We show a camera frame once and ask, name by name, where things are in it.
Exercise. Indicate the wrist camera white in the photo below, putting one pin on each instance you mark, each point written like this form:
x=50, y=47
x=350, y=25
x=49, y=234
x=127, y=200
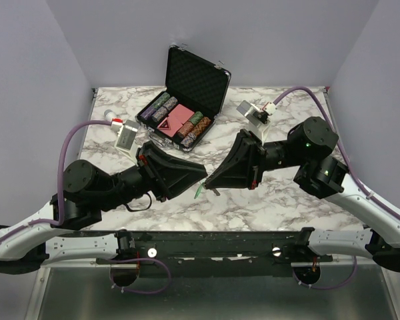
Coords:
x=259, y=118
x=126, y=134

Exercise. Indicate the black poker chip case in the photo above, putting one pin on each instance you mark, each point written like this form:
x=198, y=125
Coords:
x=197, y=84

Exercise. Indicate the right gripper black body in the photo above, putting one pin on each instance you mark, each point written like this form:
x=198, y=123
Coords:
x=260, y=158

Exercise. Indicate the green key tag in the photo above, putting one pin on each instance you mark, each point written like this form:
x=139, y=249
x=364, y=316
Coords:
x=199, y=190

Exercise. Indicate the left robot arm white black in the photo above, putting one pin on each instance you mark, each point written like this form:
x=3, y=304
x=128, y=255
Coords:
x=53, y=233

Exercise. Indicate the orange poker chip row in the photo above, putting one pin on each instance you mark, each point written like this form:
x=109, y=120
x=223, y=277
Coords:
x=192, y=128

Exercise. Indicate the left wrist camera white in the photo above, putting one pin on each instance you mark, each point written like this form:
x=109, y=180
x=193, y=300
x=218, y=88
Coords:
x=126, y=134

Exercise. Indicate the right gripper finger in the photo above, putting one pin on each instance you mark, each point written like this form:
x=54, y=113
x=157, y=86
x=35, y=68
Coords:
x=233, y=163
x=230, y=180

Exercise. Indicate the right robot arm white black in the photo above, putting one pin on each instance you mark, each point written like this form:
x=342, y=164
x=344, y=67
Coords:
x=309, y=147

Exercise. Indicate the purple poker chip row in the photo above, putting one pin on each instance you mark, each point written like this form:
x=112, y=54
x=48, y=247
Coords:
x=148, y=112

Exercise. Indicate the green poker chip row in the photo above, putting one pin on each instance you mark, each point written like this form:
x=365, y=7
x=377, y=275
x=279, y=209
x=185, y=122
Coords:
x=164, y=101

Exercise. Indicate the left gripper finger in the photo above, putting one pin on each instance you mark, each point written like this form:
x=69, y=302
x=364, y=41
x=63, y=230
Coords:
x=164, y=162
x=178, y=182

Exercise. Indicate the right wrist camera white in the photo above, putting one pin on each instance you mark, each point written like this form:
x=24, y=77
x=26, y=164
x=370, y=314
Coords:
x=259, y=118

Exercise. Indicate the red playing card deck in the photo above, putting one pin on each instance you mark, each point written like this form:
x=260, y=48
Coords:
x=176, y=118

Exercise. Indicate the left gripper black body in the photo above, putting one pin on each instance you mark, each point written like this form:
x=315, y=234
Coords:
x=157, y=176

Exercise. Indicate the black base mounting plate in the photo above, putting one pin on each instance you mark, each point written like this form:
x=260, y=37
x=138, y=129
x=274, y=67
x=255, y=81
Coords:
x=191, y=253

